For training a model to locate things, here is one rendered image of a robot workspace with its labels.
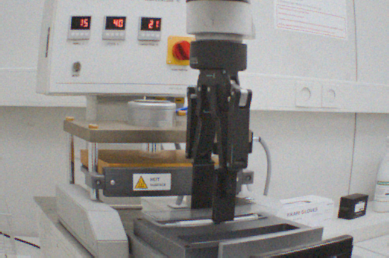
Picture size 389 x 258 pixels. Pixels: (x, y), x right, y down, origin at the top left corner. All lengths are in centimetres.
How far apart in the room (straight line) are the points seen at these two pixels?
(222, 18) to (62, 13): 41
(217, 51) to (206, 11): 5
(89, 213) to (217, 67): 27
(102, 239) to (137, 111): 27
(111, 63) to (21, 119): 46
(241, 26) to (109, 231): 33
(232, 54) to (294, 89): 94
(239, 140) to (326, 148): 110
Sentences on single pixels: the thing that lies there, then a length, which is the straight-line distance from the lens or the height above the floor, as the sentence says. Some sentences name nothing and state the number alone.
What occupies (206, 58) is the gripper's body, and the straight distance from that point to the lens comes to 77.
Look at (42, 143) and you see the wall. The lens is 151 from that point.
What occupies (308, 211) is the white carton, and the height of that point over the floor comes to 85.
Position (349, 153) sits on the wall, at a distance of 191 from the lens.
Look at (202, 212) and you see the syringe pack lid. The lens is 82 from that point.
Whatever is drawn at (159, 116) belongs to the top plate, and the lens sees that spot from 96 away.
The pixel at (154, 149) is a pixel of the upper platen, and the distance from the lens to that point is 99.
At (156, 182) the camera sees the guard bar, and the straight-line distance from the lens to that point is 90.
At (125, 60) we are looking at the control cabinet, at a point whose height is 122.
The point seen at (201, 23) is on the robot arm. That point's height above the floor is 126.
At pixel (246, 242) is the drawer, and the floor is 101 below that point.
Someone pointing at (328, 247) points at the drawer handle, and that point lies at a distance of 65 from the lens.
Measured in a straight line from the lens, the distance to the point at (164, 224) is 76.
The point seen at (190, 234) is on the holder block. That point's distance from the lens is 74.
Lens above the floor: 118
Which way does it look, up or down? 3 degrees down
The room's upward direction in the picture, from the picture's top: 2 degrees clockwise
